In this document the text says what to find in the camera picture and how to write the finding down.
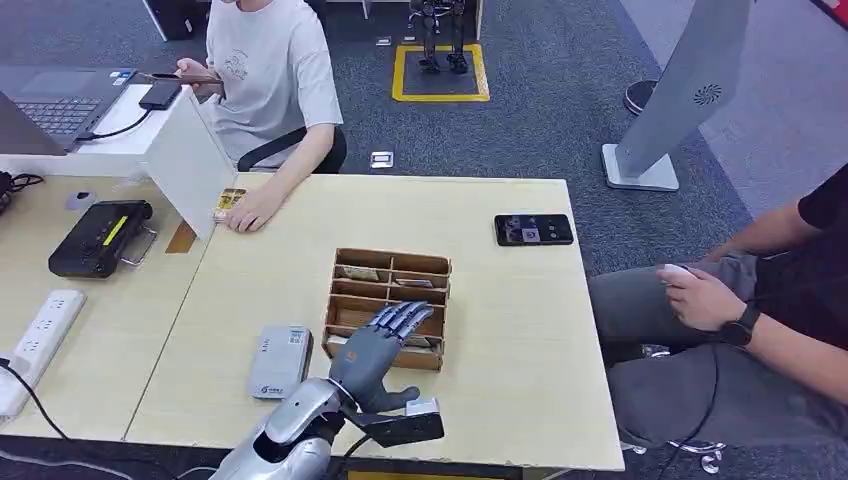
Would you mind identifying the black device with yellow stripe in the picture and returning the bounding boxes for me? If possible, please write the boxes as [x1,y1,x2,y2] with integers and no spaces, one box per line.
[47,200,159,280]

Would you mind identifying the dark smartphone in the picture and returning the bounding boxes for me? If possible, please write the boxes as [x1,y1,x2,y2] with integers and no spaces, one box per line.
[148,71,225,86]

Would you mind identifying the white desk riser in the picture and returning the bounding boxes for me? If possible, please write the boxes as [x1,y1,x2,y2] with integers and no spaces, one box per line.
[0,84,238,243]

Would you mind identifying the black smartphone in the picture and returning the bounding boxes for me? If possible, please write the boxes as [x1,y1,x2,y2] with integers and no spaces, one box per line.
[493,213,576,248]

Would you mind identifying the yellow floor tape square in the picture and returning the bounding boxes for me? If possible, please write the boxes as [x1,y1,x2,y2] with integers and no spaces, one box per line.
[390,42,490,103]

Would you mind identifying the grey flat device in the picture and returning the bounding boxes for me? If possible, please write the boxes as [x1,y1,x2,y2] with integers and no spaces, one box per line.
[247,325,314,401]

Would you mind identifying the red object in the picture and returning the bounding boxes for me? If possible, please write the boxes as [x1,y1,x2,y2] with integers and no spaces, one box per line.
[811,0,848,31]

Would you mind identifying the black humanoid robot legs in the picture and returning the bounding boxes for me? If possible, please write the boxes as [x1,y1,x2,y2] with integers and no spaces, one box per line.
[407,0,472,75]

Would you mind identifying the brown cardboard piece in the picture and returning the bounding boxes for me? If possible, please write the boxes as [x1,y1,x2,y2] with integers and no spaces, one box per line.
[165,220,197,255]

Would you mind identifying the dark cabinet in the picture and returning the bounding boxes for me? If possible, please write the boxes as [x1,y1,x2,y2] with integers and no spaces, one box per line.
[142,0,213,42]

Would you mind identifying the stack of printed cards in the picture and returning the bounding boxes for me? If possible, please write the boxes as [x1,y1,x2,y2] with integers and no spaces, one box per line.
[213,188,248,223]

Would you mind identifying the black cable bundle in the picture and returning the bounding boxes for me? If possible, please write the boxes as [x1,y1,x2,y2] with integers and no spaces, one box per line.
[0,172,45,215]

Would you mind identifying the dark round base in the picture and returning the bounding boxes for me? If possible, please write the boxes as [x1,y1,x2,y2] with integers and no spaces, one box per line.
[622,78,658,115]

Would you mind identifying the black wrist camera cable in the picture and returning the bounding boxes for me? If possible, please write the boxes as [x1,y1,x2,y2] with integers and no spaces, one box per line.
[334,433,372,480]

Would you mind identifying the pale wrist camera, black mount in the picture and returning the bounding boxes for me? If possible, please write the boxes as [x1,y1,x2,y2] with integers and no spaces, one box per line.
[344,397,446,448]

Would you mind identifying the white power strip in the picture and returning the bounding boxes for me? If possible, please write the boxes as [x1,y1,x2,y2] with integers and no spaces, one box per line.
[0,289,87,420]

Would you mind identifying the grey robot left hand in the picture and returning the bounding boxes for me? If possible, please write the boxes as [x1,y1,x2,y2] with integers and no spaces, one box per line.
[329,301,435,415]

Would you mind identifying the wooden compartment box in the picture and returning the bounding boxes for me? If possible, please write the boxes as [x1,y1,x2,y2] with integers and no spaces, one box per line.
[322,248,453,372]

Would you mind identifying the grey laptop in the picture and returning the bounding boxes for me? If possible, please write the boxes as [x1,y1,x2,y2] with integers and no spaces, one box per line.
[0,66,137,157]

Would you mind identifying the chrome chair base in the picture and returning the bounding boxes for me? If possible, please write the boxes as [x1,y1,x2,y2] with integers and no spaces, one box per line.
[622,344,727,475]

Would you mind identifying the person's left hand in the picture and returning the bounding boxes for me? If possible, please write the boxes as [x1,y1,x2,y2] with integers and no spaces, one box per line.
[655,264,747,333]
[225,192,283,234]

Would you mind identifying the black wristwatch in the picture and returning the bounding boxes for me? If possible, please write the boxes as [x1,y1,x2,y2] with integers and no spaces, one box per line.
[718,303,762,348]

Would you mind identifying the black office chair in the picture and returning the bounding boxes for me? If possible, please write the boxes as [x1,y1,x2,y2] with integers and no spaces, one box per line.
[237,125,348,175]

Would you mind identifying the black adapter cable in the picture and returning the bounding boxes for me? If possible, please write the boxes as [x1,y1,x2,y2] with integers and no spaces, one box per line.
[76,109,154,142]

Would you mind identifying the black controller cable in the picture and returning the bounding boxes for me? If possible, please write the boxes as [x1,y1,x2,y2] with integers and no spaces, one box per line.
[655,344,725,480]

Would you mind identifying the person's right hand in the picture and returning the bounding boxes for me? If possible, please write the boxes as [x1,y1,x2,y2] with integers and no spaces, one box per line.
[175,57,223,94]

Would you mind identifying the person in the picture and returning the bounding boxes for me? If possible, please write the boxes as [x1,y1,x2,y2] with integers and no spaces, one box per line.
[175,0,344,234]
[588,164,848,458]

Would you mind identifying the grey floor stand kiosk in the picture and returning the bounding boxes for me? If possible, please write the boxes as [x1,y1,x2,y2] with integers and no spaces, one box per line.
[601,0,753,192]

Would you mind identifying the black power strip cable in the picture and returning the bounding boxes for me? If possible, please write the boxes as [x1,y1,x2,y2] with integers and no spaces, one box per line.
[0,357,71,442]

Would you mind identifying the black power adapter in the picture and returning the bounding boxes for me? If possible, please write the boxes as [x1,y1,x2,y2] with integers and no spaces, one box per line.
[137,80,183,111]

